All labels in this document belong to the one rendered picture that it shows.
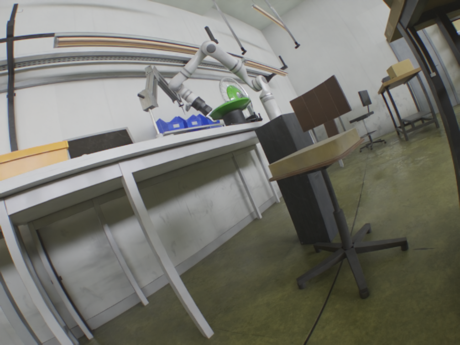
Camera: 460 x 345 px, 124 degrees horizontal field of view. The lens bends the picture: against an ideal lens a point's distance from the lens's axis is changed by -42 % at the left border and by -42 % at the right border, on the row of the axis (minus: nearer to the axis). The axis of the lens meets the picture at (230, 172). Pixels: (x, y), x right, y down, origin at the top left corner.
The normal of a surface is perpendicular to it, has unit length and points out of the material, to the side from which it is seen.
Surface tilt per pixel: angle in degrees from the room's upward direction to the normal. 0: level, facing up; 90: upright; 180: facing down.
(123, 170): 90
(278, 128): 90
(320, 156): 90
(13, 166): 94
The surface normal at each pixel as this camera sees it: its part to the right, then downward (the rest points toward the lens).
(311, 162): -0.75, 0.32
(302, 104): -0.55, 0.24
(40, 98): 0.69, -0.29
